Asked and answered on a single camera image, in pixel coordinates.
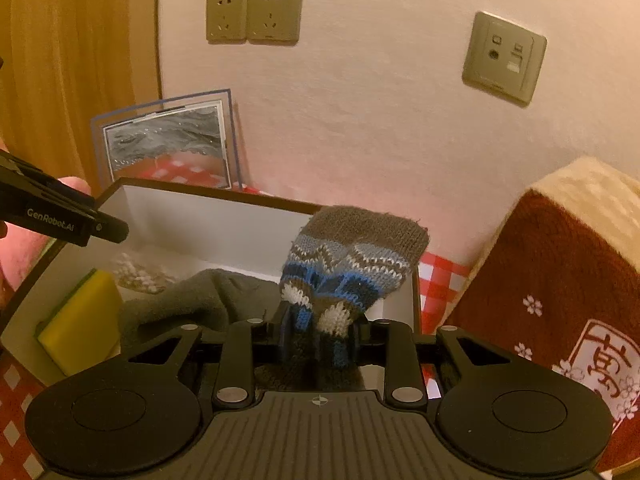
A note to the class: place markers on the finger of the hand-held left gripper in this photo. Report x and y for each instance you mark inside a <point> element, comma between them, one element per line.
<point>50,210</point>

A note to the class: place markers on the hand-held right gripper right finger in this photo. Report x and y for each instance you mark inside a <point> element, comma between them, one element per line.
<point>400,355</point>

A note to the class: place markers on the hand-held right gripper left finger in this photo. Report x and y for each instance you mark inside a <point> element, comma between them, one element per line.
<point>240,360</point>

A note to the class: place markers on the grey cloth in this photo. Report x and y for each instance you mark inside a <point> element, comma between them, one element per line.
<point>200,300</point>

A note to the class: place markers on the clear packet of white beads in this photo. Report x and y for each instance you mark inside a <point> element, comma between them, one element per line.
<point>135,272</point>

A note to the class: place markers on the blue brown knitted sock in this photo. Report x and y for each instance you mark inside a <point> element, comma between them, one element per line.
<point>345,260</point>

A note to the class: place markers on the yellow green sponge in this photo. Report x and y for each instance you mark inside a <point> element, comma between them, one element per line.
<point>85,325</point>

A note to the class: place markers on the white cardboard box brown rim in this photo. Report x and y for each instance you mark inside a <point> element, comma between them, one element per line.
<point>200,225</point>

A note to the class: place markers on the pink plush toy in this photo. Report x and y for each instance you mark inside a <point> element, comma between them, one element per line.
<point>20,260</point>

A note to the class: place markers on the red checkered tablecloth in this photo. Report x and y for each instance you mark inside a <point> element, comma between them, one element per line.
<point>440,270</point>

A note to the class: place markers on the blue framed picture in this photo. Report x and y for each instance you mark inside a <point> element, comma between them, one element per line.
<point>165,135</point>

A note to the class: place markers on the wooden door panel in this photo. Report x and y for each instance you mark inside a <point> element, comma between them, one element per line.
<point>75,60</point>

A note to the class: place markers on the red cat print cushion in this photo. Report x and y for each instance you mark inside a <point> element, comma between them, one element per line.
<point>550,270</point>

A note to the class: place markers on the beige wall power socket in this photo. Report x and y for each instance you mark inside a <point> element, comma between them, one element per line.
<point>227,15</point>
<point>275,12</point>

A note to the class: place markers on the beige wall data socket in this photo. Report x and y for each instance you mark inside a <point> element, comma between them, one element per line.
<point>502,57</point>

